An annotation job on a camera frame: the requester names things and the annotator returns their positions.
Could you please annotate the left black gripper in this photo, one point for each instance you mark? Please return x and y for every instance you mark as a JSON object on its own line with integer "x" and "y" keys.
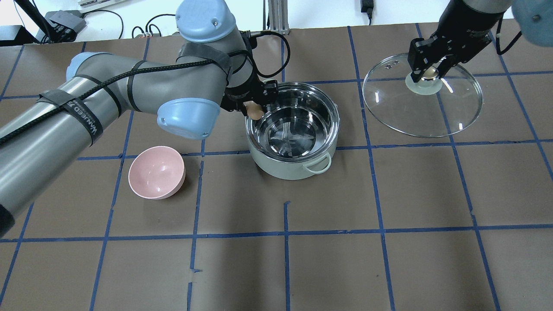
{"x": 240, "y": 96}

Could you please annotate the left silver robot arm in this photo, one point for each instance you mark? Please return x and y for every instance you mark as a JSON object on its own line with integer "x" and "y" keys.
{"x": 214, "y": 69}

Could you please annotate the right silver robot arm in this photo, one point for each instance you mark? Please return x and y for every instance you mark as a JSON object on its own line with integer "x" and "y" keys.
{"x": 535, "y": 21}

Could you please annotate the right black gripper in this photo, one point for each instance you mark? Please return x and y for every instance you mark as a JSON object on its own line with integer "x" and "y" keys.
{"x": 460, "y": 33}

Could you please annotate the glass pot lid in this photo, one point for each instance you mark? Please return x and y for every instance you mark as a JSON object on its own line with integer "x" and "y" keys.
{"x": 431, "y": 108}

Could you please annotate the black monitor stand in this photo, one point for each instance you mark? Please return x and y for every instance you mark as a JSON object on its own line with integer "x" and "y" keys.
{"x": 51, "y": 26}

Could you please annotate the aluminium frame post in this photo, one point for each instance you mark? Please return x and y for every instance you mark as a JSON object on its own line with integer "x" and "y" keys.
{"x": 276, "y": 16}

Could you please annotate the pink bowl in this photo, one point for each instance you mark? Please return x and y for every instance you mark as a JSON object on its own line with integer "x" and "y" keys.
{"x": 157, "y": 173}

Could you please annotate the pale green cooking pot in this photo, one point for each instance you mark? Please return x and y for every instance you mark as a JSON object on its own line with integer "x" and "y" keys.
{"x": 297, "y": 137}

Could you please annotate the brown egg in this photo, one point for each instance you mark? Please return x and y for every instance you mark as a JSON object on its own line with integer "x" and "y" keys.
{"x": 253, "y": 110}

